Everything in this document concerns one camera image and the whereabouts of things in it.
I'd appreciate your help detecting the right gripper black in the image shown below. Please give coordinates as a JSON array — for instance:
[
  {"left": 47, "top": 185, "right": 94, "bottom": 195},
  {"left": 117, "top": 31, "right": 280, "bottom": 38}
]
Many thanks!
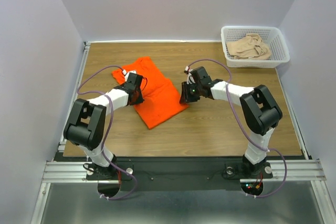
[{"left": 178, "top": 81, "right": 202, "bottom": 104}]

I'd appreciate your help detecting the orange t-shirt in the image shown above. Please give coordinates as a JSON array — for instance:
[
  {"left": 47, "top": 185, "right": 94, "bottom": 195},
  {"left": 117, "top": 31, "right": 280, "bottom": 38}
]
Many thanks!
[{"left": 122, "top": 57, "right": 188, "bottom": 130}]

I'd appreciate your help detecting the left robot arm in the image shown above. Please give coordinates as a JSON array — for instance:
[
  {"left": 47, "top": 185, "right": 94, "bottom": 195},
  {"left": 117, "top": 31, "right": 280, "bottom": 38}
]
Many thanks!
[{"left": 63, "top": 71, "right": 144, "bottom": 179}]

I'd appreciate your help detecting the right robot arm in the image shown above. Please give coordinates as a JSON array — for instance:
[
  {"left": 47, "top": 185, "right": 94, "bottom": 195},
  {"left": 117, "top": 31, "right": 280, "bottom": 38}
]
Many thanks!
[{"left": 180, "top": 66, "right": 282, "bottom": 177}]

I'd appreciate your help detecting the white plastic laundry basket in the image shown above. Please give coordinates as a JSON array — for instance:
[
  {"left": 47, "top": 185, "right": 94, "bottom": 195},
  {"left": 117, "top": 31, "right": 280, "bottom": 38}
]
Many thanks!
[{"left": 221, "top": 26, "right": 290, "bottom": 68}]

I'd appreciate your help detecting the beige t-shirt in basket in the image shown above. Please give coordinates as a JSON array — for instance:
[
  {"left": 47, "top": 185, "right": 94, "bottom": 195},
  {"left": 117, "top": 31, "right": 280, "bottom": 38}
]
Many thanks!
[{"left": 226, "top": 33, "right": 272, "bottom": 60}]

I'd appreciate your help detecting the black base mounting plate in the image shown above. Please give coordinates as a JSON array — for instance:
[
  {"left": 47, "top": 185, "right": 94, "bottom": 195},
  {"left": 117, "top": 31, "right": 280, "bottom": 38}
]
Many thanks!
[{"left": 86, "top": 155, "right": 274, "bottom": 192}]

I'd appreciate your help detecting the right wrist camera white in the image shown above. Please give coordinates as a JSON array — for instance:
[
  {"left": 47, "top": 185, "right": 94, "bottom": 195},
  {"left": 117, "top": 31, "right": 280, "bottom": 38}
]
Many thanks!
[{"left": 184, "top": 66, "right": 195, "bottom": 84}]

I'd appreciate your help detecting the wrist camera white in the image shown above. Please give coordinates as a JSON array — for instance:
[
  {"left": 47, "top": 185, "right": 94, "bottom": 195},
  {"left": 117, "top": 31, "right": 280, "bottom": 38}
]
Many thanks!
[
  {"left": 184, "top": 66, "right": 195, "bottom": 84},
  {"left": 122, "top": 69, "right": 137, "bottom": 81}
]

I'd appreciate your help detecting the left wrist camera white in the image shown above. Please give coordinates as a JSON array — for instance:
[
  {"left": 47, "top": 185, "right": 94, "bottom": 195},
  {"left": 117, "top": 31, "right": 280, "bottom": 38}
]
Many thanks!
[{"left": 122, "top": 69, "right": 137, "bottom": 81}]

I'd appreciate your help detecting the aluminium frame rail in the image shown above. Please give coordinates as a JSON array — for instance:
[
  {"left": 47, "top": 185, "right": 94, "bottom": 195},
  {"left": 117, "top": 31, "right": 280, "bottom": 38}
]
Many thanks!
[{"left": 30, "top": 41, "right": 328, "bottom": 224}]

